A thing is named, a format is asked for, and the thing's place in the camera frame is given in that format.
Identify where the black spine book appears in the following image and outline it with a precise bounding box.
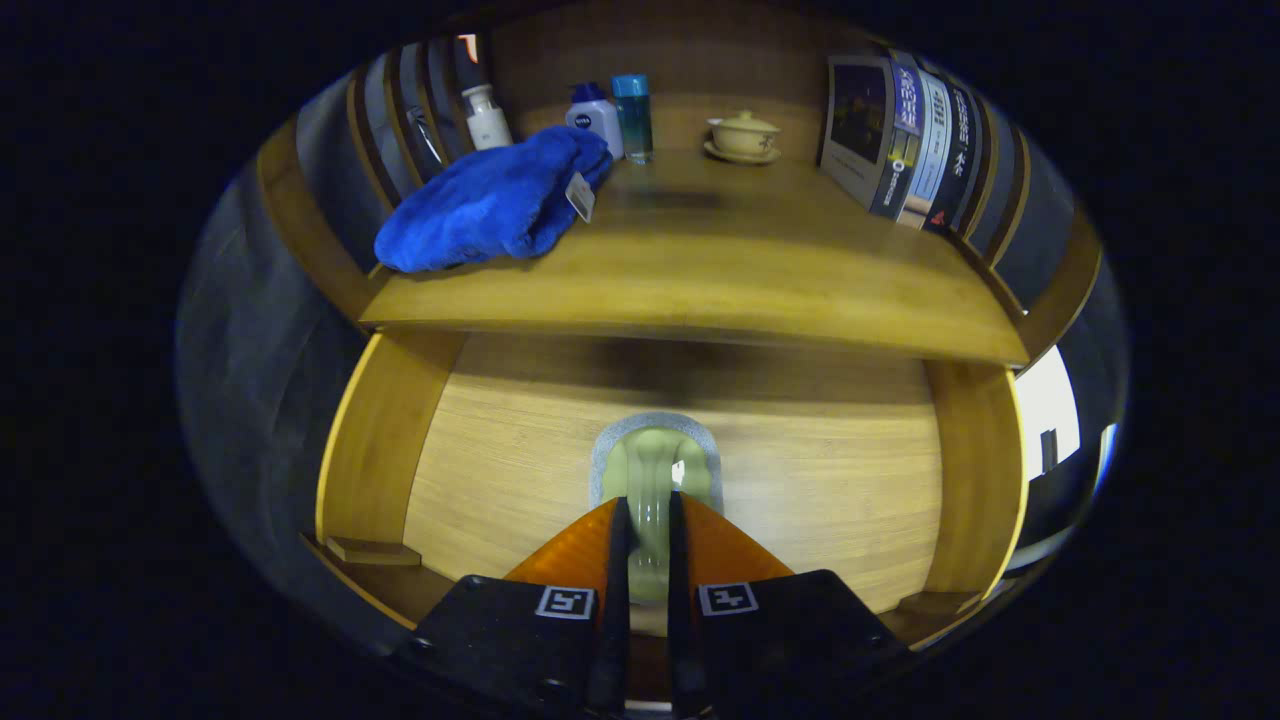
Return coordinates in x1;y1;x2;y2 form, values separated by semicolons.
922;82;986;236

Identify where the teal bottle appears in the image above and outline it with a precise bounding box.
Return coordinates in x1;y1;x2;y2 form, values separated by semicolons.
611;74;655;164

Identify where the beige lidded teacup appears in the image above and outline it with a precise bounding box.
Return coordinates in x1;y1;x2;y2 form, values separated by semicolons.
704;110;782;166

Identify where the black backdrop cloth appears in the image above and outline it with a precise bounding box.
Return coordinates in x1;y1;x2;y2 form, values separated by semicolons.
180;170;376;626

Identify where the pale spine book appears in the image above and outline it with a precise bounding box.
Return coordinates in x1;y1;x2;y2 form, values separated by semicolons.
897;70;951;229

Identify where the wooden drawer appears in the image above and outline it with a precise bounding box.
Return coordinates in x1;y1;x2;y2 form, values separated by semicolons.
300;330;1031;651

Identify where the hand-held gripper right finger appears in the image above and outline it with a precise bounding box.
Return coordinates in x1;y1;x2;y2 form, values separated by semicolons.
668;490;911;720

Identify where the wooden countertop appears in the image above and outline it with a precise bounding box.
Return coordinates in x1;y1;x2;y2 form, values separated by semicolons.
360;150;1031;366

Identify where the white pump bottle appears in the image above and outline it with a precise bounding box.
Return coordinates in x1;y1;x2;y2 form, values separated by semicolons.
462;83;513;151

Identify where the green grey sponge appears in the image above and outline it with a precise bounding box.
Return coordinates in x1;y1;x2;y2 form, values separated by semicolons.
590;412;723;606

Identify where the blue towel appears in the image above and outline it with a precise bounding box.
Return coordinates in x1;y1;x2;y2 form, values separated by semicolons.
375;125;613;273

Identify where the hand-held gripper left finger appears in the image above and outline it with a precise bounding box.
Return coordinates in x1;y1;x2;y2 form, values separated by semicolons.
395;495;633;720

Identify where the blue spine book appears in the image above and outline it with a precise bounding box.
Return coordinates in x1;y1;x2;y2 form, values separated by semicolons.
820;55;926;221

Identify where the white bottle with blue cap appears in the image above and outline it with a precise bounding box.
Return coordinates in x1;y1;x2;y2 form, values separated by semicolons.
566;82;625;161

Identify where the wooden cabinet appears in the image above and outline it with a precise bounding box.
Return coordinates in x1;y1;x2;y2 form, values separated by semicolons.
255;10;1101;366

